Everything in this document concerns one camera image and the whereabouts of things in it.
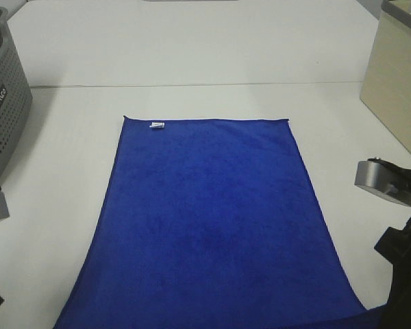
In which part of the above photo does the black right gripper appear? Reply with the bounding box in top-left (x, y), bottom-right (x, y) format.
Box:
top-left (374, 217), bottom-right (411, 328)

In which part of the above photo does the blue microfibre towel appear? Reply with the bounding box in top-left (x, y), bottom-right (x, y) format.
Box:
top-left (55, 118), bottom-right (382, 328)

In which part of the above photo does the grey perforated plastic basket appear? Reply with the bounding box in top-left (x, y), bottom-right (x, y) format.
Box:
top-left (0, 7), bottom-right (33, 177)

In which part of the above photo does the beige storage box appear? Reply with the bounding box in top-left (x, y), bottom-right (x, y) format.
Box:
top-left (360, 1), bottom-right (411, 154)

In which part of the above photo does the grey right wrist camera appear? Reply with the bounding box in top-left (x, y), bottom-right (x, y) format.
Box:
top-left (354, 158), bottom-right (411, 207)

